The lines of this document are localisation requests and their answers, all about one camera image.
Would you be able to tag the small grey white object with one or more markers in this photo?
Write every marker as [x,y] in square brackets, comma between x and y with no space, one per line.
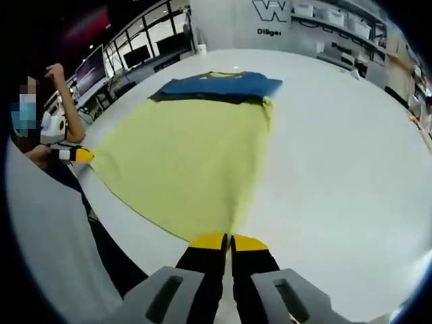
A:
[356,74]

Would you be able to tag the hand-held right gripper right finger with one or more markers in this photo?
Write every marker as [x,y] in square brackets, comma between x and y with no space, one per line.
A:
[254,280]

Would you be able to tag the office desk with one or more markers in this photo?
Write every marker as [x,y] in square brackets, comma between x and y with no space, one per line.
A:
[104,98]

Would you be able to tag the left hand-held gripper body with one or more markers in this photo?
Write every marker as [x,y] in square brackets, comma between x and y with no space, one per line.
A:
[54,128]

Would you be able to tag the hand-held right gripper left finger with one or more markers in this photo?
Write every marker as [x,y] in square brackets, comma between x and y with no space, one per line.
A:
[202,280]

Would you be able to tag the black labelled box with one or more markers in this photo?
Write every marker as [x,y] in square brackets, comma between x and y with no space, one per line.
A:
[167,64]

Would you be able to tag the white storage bin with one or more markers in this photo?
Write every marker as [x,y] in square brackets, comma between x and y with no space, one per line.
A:
[330,16]
[358,27]

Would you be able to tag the white paper cup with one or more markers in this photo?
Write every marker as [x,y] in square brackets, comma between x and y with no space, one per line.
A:
[201,48]

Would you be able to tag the black computer monitor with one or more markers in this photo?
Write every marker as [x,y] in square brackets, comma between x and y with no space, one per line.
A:
[172,45]
[136,56]

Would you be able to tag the metal storage shelf unit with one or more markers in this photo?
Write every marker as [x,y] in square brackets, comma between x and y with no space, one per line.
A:
[341,23]

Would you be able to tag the yellow blue grey garment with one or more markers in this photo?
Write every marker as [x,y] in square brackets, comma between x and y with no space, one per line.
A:
[185,152]

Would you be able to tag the large silver computer monitor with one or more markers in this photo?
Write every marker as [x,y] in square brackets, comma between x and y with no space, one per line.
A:
[91,69]

